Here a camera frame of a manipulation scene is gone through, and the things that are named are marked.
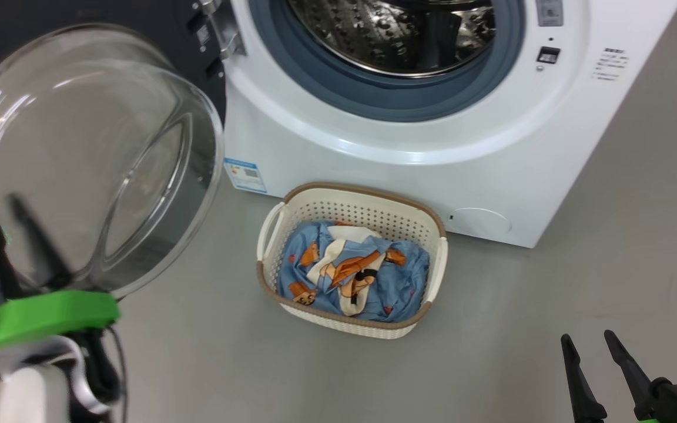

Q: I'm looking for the round white filter cover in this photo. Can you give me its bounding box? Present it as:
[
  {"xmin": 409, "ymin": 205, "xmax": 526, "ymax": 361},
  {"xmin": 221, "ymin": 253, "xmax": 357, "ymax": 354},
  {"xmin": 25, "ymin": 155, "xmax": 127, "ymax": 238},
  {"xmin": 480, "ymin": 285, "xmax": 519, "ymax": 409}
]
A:
[{"xmin": 448, "ymin": 207, "xmax": 512, "ymax": 236}]

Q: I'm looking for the grey rectangular plate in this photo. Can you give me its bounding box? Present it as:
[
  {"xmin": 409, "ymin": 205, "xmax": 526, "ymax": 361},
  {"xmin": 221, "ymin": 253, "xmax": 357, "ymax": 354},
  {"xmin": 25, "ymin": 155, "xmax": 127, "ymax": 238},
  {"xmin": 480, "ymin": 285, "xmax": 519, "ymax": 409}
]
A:
[{"xmin": 535, "ymin": 0, "xmax": 564, "ymax": 27}]

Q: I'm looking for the cream perforated laundry basket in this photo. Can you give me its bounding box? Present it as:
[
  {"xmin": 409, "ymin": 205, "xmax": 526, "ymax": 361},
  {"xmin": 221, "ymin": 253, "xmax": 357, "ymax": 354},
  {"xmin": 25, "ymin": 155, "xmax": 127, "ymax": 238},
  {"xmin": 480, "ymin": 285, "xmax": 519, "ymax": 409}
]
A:
[{"xmin": 256, "ymin": 182, "xmax": 450, "ymax": 340}]

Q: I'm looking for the blue energy label sticker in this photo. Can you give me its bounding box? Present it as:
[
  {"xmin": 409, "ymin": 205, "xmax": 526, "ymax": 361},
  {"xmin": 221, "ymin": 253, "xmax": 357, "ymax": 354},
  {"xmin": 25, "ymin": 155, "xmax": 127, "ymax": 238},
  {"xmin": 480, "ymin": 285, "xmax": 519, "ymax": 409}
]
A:
[{"xmin": 224, "ymin": 157, "xmax": 269, "ymax": 194}]

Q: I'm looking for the round glass washer door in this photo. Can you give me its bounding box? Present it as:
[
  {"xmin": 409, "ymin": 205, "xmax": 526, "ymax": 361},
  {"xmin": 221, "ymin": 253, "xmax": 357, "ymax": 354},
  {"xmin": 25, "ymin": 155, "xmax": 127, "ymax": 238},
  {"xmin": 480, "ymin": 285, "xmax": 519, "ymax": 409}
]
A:
[{"xmin": 0, "ymin": 0, "xmax": 227, "ymax": 300}]

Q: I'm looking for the blue cartoon print garment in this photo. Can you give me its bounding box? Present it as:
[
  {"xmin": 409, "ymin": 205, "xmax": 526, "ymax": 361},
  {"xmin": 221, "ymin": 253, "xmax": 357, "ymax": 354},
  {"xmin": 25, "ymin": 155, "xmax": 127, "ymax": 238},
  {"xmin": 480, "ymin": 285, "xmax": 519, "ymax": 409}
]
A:
[
  {"xmin": 278, "ymin": 220, "xmax": 392, "ymax": 318},
  {"xmin": 374, "ymin": 238, "xmax": 431, "ymax": 323}
]

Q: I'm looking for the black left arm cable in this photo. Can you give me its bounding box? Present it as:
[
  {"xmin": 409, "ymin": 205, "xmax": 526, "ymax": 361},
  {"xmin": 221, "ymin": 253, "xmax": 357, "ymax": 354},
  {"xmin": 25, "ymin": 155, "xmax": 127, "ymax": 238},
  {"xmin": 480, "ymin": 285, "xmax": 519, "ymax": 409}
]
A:
[{"xmin": 67, "ymin": 325, "xmax": 129, "ymax": 423}]

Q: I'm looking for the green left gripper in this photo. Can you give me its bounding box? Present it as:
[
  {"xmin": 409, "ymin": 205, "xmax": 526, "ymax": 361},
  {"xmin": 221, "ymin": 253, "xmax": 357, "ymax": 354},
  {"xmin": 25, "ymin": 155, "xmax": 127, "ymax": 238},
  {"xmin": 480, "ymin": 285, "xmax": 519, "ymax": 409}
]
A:
[{"xmin": 0, "ymin": 194, "xmax": 120, "ymax": 394}]

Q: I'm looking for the white front-load washing machine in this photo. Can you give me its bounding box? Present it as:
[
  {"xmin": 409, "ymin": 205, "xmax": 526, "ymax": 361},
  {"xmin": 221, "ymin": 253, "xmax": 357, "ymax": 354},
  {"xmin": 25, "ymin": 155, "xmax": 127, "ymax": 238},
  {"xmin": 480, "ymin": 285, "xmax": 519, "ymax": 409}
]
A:
[{"xmin": 221, "ymin": 0, "xmax": 677, "ymax": 249}]

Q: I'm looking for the metal door hinge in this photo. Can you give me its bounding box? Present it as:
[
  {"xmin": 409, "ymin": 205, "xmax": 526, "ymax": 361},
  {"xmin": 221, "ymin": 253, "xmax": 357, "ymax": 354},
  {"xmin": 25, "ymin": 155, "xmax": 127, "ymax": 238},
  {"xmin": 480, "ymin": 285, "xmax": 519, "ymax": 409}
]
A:
[{"xmin": 196, "ymin": 0, "xmax": 246, "ymax": 61}]

